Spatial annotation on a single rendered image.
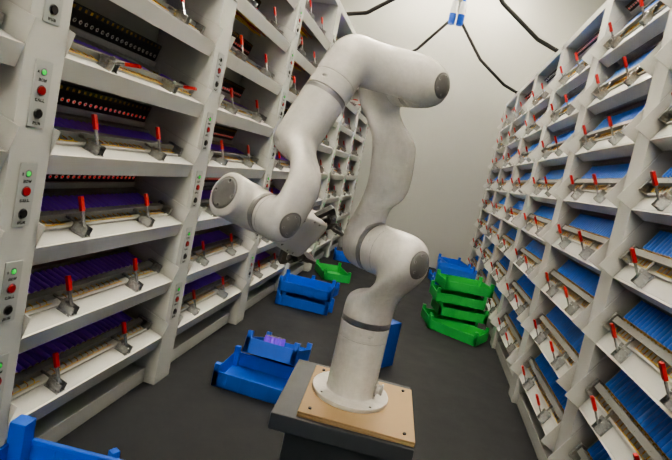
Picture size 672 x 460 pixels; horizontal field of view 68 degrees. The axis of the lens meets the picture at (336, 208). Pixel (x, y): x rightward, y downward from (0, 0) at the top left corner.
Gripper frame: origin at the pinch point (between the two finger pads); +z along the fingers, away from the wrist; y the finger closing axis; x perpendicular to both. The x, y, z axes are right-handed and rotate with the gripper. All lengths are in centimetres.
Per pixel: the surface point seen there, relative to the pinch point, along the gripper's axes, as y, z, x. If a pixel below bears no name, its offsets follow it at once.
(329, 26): -50, 95, -179
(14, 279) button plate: 42, -42, -15
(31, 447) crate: 28, -52, 30
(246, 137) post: 17, 54, -114
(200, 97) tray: 4, -3, -72
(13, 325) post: 50, -38, -12
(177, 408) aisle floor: 77, 25, -15
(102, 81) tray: 8, -41, -44
